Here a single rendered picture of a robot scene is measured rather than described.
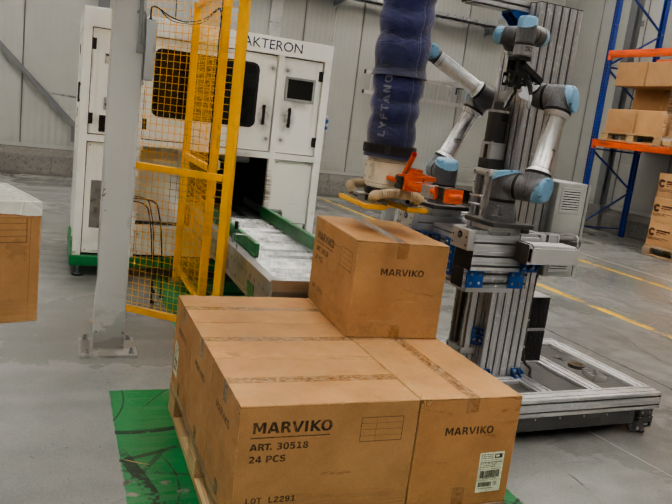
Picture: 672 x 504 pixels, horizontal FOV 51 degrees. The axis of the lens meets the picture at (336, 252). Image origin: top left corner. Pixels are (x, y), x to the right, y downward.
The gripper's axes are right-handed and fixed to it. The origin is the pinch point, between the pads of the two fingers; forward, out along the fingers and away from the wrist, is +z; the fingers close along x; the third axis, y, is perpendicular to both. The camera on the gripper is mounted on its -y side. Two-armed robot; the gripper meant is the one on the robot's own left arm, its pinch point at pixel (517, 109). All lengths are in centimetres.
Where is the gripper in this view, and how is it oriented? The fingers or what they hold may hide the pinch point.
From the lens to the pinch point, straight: 294.2
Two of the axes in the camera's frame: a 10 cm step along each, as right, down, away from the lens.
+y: -9.1, -0.4, -4.1
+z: -1.2, 9.8, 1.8
